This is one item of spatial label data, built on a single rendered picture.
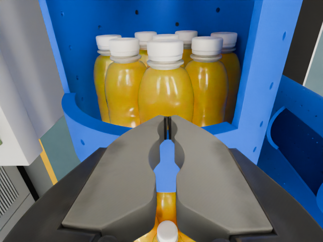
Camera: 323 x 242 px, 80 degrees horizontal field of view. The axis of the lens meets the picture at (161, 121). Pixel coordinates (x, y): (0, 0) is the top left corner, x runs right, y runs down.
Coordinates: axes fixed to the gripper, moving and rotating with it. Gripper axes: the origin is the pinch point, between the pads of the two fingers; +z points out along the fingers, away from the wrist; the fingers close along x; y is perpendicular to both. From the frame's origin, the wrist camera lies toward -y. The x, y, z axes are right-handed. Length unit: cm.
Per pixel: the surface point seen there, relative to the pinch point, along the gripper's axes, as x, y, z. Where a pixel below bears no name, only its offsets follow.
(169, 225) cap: -0.1, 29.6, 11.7
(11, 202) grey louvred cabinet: -138, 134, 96
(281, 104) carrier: 47, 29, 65
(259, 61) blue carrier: 7.1, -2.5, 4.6
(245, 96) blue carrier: 6.4, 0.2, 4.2
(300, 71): 80, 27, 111
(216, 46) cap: 5.7, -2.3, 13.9
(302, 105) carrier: 50, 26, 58
